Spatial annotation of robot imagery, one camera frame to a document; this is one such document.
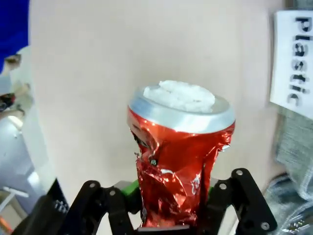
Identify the crushed red soda can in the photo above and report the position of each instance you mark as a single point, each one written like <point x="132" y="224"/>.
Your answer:
<point x="176" y="159"/>

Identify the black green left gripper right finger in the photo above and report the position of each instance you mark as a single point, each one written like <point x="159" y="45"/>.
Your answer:
<point x="234" y="203"/>

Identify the black printed box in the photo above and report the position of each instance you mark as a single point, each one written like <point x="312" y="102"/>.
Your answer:
<point x="56" y="198"/>

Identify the white Plastic label sign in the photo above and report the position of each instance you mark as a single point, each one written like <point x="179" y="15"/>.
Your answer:
<point x="291" y="61"/>

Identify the person in blue jacket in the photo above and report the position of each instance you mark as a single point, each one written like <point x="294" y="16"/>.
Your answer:
<point x="12" y="24"/>

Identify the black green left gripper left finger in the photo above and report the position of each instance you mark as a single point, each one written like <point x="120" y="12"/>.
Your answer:
<point x="97" y="210"/>

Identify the grey fabric basket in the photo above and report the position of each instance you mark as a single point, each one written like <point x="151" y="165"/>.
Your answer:
<point x="296" y="147"/>

